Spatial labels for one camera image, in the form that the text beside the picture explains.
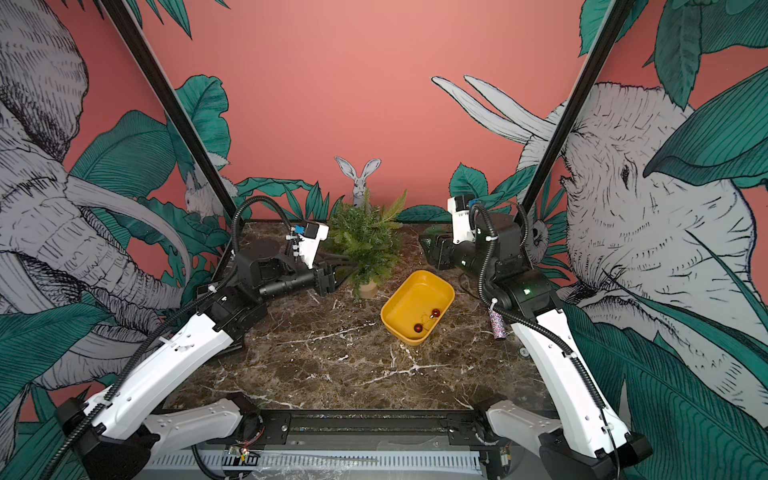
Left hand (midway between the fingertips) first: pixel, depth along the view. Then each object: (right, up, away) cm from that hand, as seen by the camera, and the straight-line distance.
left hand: (353, 260), depth 64 cm
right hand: (+16, +6, 0) cm, 17 cm away
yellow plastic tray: (+15, -17, +32) cm, 39 cm away
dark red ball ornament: (+22, -18, +30) cm, 41 cm away
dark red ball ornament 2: (+16, -22, +27) cm, 38 cm away
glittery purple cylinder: (+41, -21, +28) cm, 54 cm away
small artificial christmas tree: (+2, +6, +10) cm, 12 cm away
